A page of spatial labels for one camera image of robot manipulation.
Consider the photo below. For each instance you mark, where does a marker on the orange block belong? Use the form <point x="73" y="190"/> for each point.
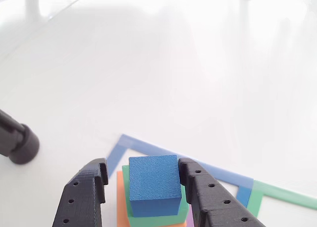
<point x="121" y="207"/>

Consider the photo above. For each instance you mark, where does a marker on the green square frame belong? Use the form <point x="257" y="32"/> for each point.
<point x="255" y="197"/>

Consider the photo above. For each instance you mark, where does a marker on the black camera tripod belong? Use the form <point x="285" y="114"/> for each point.
<point x="22" y="145"/>

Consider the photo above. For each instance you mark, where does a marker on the green cube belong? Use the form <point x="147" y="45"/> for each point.
<point x="153" y="220"/>

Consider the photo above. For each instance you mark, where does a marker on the small blue cube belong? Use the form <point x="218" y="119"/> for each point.
<point x="153" y="180"/>

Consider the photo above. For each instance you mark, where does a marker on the purple block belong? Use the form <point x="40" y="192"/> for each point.
<point x="190" y="220"/>

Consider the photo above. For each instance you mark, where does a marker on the blue square frame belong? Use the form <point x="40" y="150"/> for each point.
<point x="148" y="147"/>

